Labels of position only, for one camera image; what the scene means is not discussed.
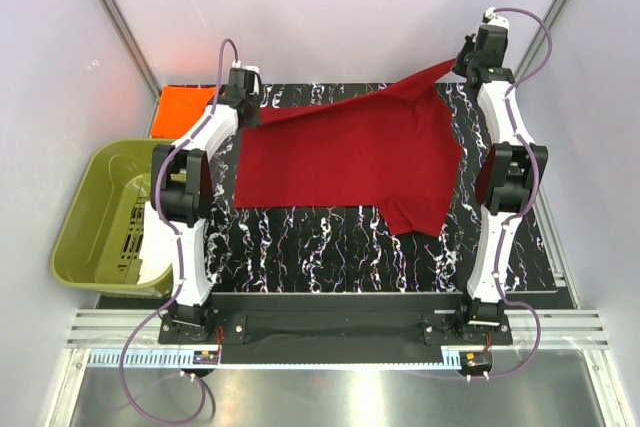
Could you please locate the red t shirt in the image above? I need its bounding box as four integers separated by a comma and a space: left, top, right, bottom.
234, 60, 462, 237

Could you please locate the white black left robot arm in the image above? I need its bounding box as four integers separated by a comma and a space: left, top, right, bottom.
146, 61, 263, 343

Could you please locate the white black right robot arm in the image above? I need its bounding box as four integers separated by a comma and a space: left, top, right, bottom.
453, 16, 548, 344

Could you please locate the folded orange t shirt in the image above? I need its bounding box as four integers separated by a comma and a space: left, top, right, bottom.
151, 85, 216, 139

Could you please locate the olive green plastic bin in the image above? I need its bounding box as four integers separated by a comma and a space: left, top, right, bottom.
51, 138, 172, 298

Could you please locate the left orange connector block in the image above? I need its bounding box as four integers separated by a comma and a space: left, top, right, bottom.
193, 350, 220, 365

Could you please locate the orange connector block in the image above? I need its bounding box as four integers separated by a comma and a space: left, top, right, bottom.
193, 350, 220, 365
461, 351, 493, 369

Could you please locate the right orange connector block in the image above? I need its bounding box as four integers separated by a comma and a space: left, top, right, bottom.
461, 351, 493, 369

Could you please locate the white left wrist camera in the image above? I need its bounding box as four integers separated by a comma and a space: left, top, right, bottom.
231, 61, 260, 74

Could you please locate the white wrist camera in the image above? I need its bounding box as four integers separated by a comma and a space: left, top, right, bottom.
231, 61, 260, 74
482, 7, 510, 30

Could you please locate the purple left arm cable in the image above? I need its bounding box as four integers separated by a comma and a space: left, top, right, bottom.
119, 38, 241, 423

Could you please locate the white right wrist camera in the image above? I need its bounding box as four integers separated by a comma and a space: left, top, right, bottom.
482, 7, 510, 30

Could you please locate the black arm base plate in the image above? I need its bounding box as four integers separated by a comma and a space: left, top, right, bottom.
158, 293, 513, 368

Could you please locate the aluminium frame rail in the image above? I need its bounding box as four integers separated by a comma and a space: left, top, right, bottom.
64, 309, 611, 348

